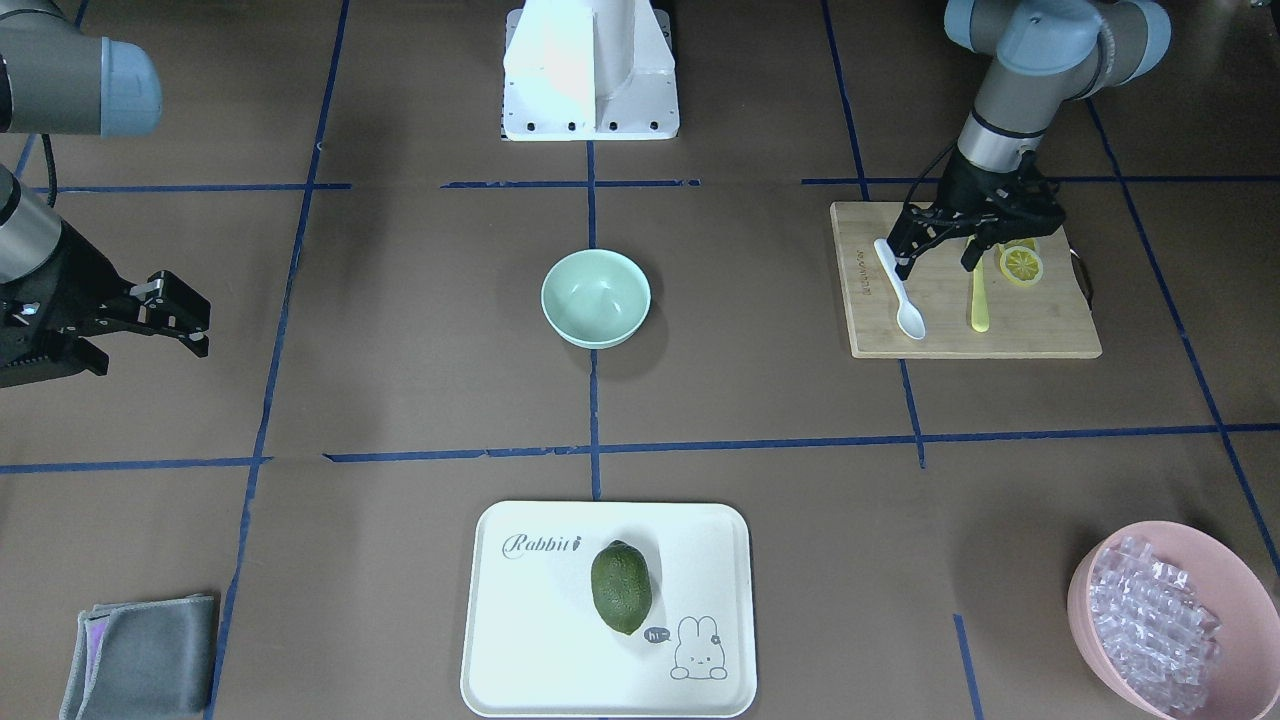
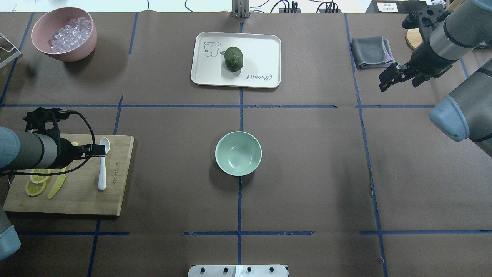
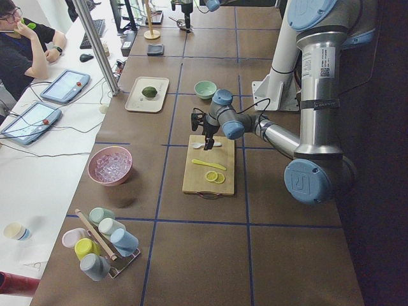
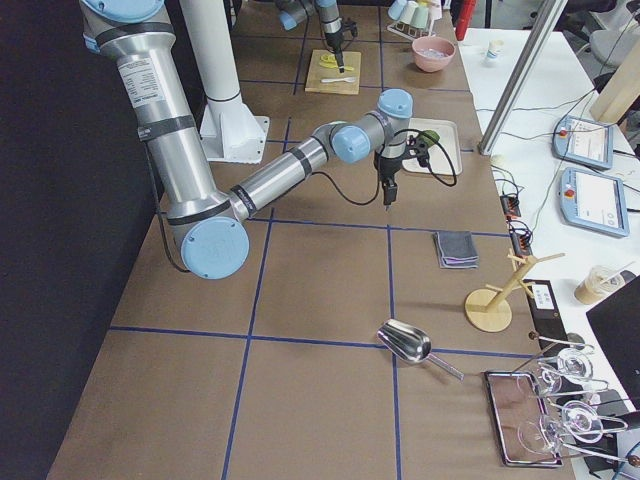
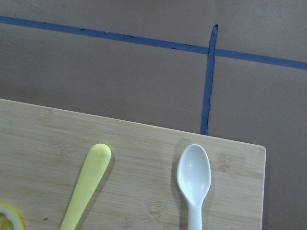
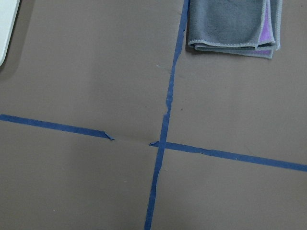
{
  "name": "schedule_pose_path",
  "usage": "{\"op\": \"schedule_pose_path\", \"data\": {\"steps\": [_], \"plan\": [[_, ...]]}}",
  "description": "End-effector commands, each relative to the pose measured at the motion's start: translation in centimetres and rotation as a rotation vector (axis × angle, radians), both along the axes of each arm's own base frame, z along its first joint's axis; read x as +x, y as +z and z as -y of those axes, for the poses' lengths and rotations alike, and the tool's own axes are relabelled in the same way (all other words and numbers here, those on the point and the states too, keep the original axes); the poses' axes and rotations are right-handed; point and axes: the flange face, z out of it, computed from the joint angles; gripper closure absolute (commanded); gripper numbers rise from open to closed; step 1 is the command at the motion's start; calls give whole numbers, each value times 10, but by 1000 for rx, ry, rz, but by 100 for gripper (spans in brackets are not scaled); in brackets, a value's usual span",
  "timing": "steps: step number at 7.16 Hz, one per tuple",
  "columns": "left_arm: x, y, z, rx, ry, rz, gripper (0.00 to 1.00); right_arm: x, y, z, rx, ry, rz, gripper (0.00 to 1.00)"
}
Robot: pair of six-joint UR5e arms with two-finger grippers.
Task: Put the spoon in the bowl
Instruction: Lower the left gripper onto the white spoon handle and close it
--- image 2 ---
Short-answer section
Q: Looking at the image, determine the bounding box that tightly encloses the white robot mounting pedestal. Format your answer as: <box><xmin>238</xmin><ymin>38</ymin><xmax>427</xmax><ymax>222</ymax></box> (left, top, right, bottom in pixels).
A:
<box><xmin>188</xmin><ymin>264</ymin><xmax>289</xmax><ymax>277</ymax></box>

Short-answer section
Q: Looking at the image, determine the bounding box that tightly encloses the white rabbit tray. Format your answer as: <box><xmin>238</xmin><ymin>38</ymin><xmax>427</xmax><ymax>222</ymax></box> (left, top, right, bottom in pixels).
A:
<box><xmin>190</xmin><ymin>32</ymin><xmax>281</xmax><ymax>89</ymax></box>

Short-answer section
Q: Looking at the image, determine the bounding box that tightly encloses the lemon slice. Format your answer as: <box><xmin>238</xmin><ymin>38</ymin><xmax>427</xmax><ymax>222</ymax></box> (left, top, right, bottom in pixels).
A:
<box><xmin>30</xmin><ymin>169</ymin><xmax>52</xmax><ymax>184</ymax></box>
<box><xmin>25</xmin><ymin>181</ymin><xmax>47</xmax><ymax>197</ymax></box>

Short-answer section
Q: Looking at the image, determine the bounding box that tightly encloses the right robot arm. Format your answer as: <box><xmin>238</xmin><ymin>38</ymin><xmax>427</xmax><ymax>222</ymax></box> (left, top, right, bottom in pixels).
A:
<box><xmin>379</xmin><ymin>0</ymin><xmax>492</xmax><ymax>155</ymax></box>

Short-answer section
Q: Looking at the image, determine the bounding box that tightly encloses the white plastic spoon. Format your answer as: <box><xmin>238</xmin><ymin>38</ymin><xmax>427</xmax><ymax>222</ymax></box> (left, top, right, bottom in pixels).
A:
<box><xmin>97</xmin><ymin>137</ymin><xmax>111</xmax><ymax>191</ymax></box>

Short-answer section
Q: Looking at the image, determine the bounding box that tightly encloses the green avocado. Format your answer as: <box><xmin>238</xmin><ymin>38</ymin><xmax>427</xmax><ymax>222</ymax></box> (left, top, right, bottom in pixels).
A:
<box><xmin>224</xmin><ymin>46</ymin><xmax>244</xmax><ymax>72</ymax></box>

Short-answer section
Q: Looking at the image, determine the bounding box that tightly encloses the lower lemon slice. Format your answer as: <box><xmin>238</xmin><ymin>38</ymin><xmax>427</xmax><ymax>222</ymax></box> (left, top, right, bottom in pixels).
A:
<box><xmin>25</xmin><ymin>181</ymin><xmax>47</xmax><ymax>197</ymax></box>

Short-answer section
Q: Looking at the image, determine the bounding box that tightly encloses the black power strip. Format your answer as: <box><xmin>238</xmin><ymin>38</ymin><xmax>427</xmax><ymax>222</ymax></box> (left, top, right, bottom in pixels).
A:
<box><xmin>273</xmin><ymin>0</ymin><xmax>342</xmax><ymax>13</ymax></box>

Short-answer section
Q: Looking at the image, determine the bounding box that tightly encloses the light green bowl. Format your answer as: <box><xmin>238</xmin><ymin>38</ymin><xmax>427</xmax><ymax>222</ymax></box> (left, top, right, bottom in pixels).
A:
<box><xmin>215</xmin><ymin>131</ymin><xmax>263</xmax><ymax>177</ymax></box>

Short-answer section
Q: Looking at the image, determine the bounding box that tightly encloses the grey folded cloth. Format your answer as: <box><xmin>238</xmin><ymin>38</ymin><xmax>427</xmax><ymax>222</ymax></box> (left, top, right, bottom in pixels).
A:
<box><xmin>350</xmin><ymin>36</ymin><xmax>395</xmax><ymax>69</ymax></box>

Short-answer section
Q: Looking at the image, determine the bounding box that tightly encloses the upper lemon slice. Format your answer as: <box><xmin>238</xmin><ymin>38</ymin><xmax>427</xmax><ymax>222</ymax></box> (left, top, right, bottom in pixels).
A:
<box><xmin>30</xmin><ymin>169</ymin><xmax>52</xmax><ymax>184</ymax></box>

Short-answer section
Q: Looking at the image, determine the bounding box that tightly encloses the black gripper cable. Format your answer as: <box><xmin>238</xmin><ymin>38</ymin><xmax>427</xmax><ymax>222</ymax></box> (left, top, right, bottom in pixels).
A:
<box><xmin>0</xmin><ymin>110</ymin><xmax>96</xmax><ymax>177</ymax></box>

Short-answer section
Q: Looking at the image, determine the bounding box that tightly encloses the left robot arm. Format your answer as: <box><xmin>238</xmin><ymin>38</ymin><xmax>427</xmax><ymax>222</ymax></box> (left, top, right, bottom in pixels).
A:
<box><xmin>0</xmin><ymin>107</ymin><xmax>109</xmax><ymax>176</ymax></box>

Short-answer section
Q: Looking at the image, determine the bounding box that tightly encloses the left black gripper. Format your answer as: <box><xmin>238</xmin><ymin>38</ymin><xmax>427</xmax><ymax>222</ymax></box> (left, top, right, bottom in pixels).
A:
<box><xmin>23</xmin><ymin>107</ymin><xmax>106</xmax><ymax>169</ymax></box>

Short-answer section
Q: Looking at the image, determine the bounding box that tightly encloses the aluminium frame post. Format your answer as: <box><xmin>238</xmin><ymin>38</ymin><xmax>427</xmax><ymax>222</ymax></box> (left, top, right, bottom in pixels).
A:
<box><xmin>231</xmin><ymin>0</ymin><xmax>251</xmax><ymax>18</ymax></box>

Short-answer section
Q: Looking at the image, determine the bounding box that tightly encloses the wooden cutting board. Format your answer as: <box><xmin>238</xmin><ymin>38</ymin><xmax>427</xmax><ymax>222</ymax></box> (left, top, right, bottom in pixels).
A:
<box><xmin>3</xmin><ymin>135</ymin><xmax>134</xmax><ymax>216</ymax></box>

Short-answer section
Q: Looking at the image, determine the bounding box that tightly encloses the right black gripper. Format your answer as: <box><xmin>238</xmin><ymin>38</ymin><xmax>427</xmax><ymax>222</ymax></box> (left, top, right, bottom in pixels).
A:
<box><xmin>379</xmin><ymin>5</ymin><xmax>454</xmax><ymax>92</ymax></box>

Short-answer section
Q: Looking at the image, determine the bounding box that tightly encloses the white wire cup rack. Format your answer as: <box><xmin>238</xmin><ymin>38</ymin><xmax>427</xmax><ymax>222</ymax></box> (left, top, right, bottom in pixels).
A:
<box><xmin>0</xmin><ymin>33</ymin><xmax>22</xmax><ymax>68</ymax></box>

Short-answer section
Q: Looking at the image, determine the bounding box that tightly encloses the pink bowl with ice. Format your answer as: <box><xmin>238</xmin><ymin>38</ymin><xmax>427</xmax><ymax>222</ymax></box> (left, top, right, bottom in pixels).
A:
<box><xmin>31</xmin><ymin>7</ymin><xmax>97</xmax><ymax>62</ymax></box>

